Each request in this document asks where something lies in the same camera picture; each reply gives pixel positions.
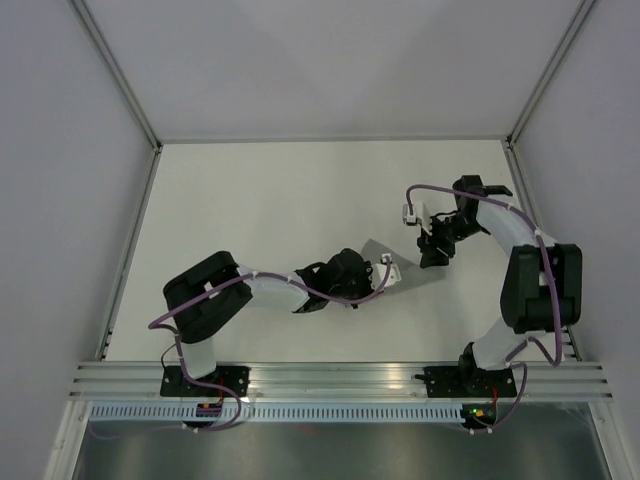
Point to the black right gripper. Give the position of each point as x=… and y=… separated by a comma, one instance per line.
x=428, y=246

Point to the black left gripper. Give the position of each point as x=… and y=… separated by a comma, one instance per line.
x=366, y=273

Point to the grey cloth napkin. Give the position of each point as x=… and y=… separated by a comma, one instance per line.
x=405, y=274

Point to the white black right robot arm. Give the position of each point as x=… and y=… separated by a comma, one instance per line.
x=542, y=288

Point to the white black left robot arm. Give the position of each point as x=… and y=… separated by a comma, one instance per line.
x=209, y=294

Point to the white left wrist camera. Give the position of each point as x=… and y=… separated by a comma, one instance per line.
x=385, y=273

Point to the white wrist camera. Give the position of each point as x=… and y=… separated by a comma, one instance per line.
x=417, y=215
x=385, y=273

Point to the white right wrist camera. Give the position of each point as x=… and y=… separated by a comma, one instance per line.
x=417, y=215

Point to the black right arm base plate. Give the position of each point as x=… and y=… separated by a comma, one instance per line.
x=451, y=382

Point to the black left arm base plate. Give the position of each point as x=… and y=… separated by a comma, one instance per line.
x=174, y=383

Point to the white slotted cable duct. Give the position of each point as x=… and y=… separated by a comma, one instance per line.
x=447, y=413

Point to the aluminium mounting rail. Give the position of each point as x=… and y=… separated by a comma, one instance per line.
x=573, y=381

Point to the right aluminium frame post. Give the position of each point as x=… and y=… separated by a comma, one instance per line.
x=561, y=51

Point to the aluminium frame post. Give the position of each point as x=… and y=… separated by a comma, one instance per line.
x=561, y=51
x=98, y=40

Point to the left aluminium frame post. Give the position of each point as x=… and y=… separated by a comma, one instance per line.
x=98, y=40

